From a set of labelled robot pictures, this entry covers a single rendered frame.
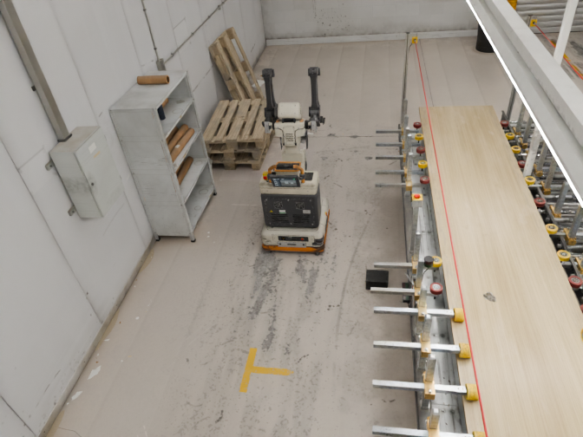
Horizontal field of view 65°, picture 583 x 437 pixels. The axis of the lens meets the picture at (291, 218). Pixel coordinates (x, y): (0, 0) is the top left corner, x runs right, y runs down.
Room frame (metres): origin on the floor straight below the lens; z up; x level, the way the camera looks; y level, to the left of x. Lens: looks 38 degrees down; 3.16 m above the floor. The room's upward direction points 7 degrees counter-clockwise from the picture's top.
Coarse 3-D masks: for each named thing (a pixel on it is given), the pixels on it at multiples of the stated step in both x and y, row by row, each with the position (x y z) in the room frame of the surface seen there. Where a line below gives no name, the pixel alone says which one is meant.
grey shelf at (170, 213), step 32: (128, 96) 4.15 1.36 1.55; (160, 96) 4.06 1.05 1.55; (192, 96) 4.68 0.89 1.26; (128, 128) 3.88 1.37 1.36; (160, 128) 3.81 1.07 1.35; (128, 160) 3.90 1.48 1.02; (160, 160) 3.83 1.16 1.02; (160, 192) 3.85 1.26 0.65; (192, 192) 4.56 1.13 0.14; (160, 224) 3.88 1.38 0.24; (192, 224) 3.95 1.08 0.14
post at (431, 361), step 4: (428, 356) 1.33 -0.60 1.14; (432, 356) 1.31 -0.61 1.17; (428, 360) 1.32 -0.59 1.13; (432, 360) 1.30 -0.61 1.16; (428, 364) 1.31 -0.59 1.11; (432, 364) 1.30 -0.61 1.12; (428, 368) 1.30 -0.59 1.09; (432, 368) 1.30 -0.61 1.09; (428, 372) 1.30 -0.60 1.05; (432, 372) 1.30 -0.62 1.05; (428, 376) 1.30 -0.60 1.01; (432, 376) 1.29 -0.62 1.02; (428, 380) 1.30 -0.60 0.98; (432, 380) 1.29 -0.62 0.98; (424, 400) 1.30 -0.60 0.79; (428, 400) 1.30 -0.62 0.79; (424, 404) 1.30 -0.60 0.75; (428, 404) 1.29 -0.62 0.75
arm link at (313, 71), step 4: (312, 68) 4.11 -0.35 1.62; (316, 68) 4.10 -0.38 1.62; (312, 72) 4.07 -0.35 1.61; (316, 72) 4.05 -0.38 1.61; (312, 76) 4.04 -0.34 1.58; (316, 76) 4.04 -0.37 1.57; (312, 80) 4.04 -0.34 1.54; (316, 80) 4.05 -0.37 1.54; (312, 84) 4.03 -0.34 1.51; (316, 84) 4.04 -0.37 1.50; (312, 88) 4.02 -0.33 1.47; (316, 88) 4.03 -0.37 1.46; (312, 92) 4.02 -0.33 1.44; (316, 92) 4.02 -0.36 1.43; (312, 96) 4.01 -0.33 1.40; (316, 96) 4.01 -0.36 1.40; (312, 100) 4.01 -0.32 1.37; (316, 100) 4.00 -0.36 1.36; (312, 104) 4.00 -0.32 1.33; (316, 104) 4.00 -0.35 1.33
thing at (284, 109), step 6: (282, 102) 3.98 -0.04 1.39; (288, 102) 3.97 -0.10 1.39; (294, 102) 3.95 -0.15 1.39; (282, 108) 3.93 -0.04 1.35; (288, 108) 3.92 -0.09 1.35; (294, 108) 3.91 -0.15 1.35; (300, 108) 3.94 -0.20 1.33; (282, 114) 3.90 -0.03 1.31; (288, 114) 3.88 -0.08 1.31; (294, 114) 3.87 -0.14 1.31; (300, 114) 3.91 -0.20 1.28
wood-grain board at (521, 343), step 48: (432, 144) 3.75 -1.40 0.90; (480, 144) 3.65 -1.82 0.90; (432, 192) 2.99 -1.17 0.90; (480, 192) 2.92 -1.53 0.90; (528, 192) 2.84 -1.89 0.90; (480, 240) 2.37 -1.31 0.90; (528, 240) 2.31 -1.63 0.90; (480, 288) 1.93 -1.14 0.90; (528, 288) 1.89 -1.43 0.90; (480, 336) 1.58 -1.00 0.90; (528, 336) 1.54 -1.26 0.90; (576, 336) 1.50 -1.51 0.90; (480, 384) 1.29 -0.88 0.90; (528, 384) 1.26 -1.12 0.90; (576, 384) 1.23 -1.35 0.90; (528, 432) 1.02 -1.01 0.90; (576, 432) 0.99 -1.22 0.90
